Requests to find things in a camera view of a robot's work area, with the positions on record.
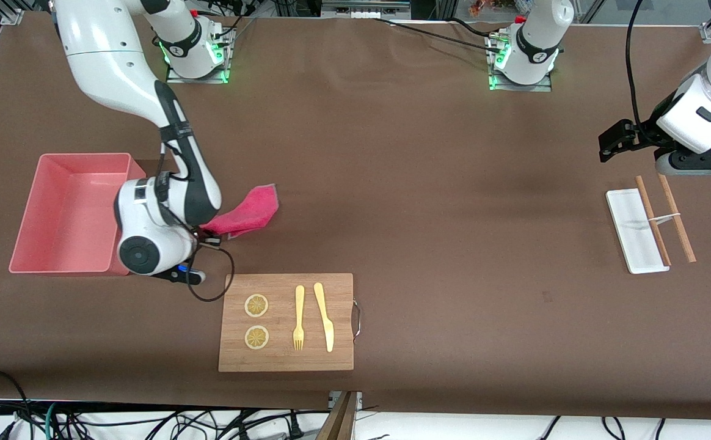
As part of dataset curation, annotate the pink microfibre cloth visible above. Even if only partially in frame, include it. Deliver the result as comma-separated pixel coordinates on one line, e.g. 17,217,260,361
200,184,280,240

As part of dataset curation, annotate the white rack base tray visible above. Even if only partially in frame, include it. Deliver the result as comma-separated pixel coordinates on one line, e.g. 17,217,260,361
605,189,671,274

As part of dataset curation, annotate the yellow plastic fork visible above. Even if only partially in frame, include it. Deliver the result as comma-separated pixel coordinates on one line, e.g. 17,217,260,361
293,285,305,351

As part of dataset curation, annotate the yellow plastic knife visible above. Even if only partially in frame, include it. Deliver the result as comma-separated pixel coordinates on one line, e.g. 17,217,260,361
313,282,335,353

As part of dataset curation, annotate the pink plastic bin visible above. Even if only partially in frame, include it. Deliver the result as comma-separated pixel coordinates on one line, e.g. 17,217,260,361
9,153,147,276

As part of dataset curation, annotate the wooden beam under table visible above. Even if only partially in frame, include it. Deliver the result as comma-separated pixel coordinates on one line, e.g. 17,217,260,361
316,391,359,440

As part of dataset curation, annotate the grey metal box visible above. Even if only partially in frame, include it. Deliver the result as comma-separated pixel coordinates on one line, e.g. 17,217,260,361
321,0,412,20

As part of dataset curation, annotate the short black table cable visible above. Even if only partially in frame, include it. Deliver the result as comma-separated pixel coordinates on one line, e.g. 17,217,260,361
450,17,495,37

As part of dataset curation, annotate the aluminium profile bracket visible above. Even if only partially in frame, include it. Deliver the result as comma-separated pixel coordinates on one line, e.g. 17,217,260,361
329,391,363,411

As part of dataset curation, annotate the long black table cable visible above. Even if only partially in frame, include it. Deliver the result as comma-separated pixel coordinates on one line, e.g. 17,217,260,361
371,16,504,54

